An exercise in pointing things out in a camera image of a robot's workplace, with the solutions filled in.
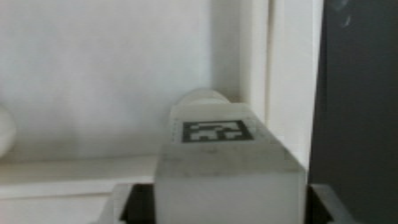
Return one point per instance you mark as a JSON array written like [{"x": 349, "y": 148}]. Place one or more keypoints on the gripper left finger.
[{"x": 131, "y": 205}]

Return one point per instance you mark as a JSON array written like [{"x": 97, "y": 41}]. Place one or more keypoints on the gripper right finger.
[{"x": 326, "y": 210}]

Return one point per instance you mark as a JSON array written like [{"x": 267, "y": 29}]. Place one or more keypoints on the white square table top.
[{"x": 102, "y": 60}]

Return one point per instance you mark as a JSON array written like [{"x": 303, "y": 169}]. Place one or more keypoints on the white leg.
[{"x": 230, "y": 179}]

